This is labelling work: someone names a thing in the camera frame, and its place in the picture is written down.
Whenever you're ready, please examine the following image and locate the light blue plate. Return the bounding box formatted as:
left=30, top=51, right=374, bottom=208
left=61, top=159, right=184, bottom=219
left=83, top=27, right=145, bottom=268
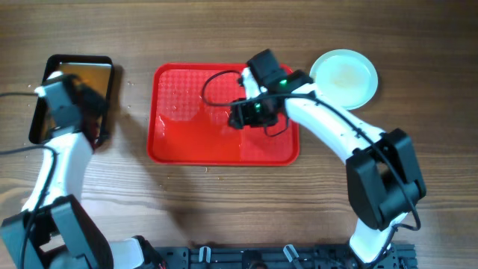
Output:
left=309, top=49, right=379, bottom=110

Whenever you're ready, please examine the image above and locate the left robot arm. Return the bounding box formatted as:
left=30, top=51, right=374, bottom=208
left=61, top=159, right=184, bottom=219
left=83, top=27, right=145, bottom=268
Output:
left=1, top=72, right=167, bottom=268

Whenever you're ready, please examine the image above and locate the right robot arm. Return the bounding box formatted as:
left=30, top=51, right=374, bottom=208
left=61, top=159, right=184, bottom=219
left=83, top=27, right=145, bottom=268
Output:
left=229, top=67, right=426, bottom=268

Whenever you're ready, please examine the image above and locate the red plastic tray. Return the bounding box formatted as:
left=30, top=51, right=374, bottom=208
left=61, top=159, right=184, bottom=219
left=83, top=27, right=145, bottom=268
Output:
left=146, top=63, right=300, bottom=166

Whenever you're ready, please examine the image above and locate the black water basin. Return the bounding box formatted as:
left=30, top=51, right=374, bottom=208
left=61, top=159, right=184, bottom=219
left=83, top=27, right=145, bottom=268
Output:
left=28, top=54, right=115, bottom=144

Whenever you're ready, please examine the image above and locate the right black cable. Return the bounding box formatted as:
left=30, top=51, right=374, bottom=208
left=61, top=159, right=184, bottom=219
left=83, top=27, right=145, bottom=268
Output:
left=200, top=69, right=422, bottom=262

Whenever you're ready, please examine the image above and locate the black cable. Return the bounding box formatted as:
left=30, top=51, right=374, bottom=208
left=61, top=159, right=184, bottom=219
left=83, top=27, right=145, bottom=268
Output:
left=200, top=69, right=422, bottom=262
left=0, top=91, right=59, bottom=269

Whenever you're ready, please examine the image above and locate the left black cable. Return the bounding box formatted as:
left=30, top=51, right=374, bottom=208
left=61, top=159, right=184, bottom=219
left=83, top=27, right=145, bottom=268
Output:
left=0, top=91, right=59, bottom=269

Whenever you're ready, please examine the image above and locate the black mounting rail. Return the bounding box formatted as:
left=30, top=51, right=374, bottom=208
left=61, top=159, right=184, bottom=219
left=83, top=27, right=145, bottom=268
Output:
left=152, top=244, right=418, bottom=269

